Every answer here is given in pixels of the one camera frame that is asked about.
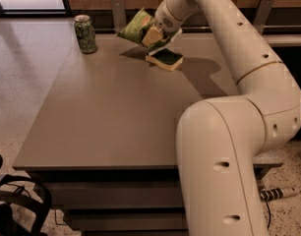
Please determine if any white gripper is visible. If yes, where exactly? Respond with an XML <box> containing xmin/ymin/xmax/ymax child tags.
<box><xmin>142</xmin><ymin>0</ymin><xmax>183</xmax><ymax>47</ymax></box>

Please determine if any green jalapeno chip bag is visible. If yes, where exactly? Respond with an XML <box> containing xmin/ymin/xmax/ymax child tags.
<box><xmin>116</xmin><ymin>7</ymin><xmax>184</xmax><ymax>57</ymax></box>

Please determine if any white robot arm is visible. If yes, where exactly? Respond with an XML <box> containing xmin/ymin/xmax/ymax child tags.
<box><xmin>155</xmin><ymin>0</ymin><xmax>301</xmax><ymax>236</ymax></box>

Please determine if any green soda can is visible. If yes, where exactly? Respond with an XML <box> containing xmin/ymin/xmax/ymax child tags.
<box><xmin>73</xmin><ymin>15</ymin><xmax>97</xmax><ymax>54</ymax></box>

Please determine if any green and yellow sponge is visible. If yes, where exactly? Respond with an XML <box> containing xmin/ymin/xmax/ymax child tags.
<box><xmin>146</xmin><ymin>49</ymin><xmax>183</xmax><ymax>71</ymax></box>

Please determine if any grey drawer cabinet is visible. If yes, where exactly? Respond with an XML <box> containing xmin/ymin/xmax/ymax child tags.
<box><xmin>12</xmin><ymin>32</ymin><xmax>284</xmax><ymax>236</ymax></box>

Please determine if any white power strip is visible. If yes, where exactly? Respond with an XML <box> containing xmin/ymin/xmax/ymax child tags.
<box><xmin>260</xmin><ymin>187</ymin><xmax>300</xmax><ymax>202</ymax></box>

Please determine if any black chair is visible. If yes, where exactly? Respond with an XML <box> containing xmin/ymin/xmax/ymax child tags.
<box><xmin>0</xmin><ymin>154</ymin><xmax>52</xmax><ymax>236</ymax></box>

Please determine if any left metal rail bracket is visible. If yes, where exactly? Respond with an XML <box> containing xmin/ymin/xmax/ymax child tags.
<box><xmin>111</xmin><ymin>0</ymin><xmax>127</xmax><ymax>32</ymax></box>

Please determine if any metal rail bracket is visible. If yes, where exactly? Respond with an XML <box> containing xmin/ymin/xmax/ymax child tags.
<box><xmin>253</xmin><ymin>0</ymin><xmax>274</xmax><ymax>34</ymax></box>
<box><xmin>111</xmin><ymin>0</ymin><xmax>127</xmax><ymax>32</ymax></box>

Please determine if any horizontal metal rail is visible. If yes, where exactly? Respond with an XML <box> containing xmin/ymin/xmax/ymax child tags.
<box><xmin>94</xmin><ymin>26</ymin><xmax>301</xmax><ymax>34</ymax></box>

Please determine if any right metal rail bracket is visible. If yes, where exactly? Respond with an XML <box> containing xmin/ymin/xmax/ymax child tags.
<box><xmin>253</xmin><ymin>0</ymin><xmax>274</xmax><ymax>34</ymax></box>

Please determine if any black power cable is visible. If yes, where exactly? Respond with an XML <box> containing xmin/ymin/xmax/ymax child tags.
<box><xmin>263</xmin><ymin>199</ymin><xmax>272</xmax><ymax>231</ymax></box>

